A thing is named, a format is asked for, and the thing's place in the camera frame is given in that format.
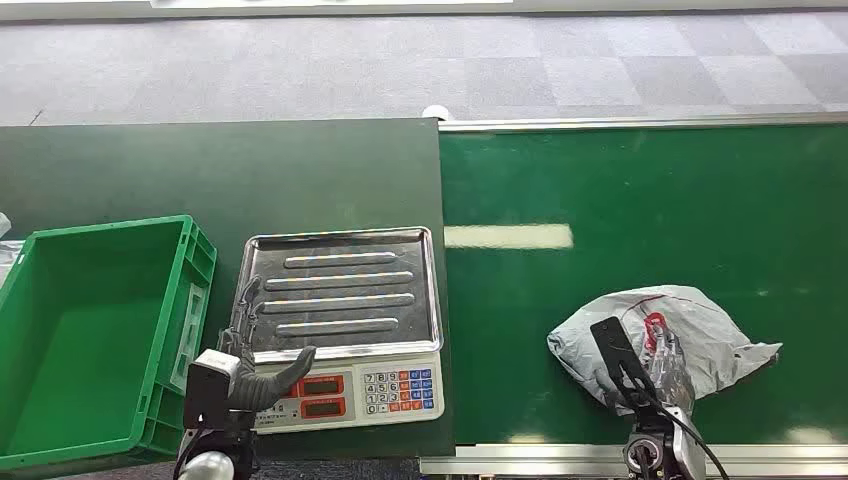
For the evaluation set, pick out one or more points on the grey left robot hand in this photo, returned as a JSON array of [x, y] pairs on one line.
[[262, 387]]

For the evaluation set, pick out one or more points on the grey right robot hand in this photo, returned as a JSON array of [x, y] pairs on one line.
[[669, 371]]

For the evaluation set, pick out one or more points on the grey plastic mailer package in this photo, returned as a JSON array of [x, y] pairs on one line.
[[709, 324]]

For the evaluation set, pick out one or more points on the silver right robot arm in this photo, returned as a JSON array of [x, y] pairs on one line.
[[662, 447]]

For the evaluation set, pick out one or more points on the green conveyor belt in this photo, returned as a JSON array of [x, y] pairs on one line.
[[629, 205]]

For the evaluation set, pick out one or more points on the white electronic scale steel tray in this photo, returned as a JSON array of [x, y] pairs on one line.
[[344, 291]]

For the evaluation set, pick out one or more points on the green plastic crate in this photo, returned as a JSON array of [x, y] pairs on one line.
[[86, 344]]

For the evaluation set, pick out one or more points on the clear plastic bag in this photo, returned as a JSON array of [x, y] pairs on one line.
[[6, 255]]

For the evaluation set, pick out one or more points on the white round cap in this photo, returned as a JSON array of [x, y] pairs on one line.
[[437, 112]]

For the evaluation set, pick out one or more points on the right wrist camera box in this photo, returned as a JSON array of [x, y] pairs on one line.
[[619, 354]]

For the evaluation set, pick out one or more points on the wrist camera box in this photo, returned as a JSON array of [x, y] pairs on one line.
[[208, 387], [619, 354]]

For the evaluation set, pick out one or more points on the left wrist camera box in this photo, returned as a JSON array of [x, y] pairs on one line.
[[208, 387]]

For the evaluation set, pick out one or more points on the silver conveyor side rail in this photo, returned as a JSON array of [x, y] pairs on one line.
[[530, 458], [642, 122]]

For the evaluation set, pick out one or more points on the white wall baseboard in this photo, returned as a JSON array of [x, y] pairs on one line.
[[331, 6]]

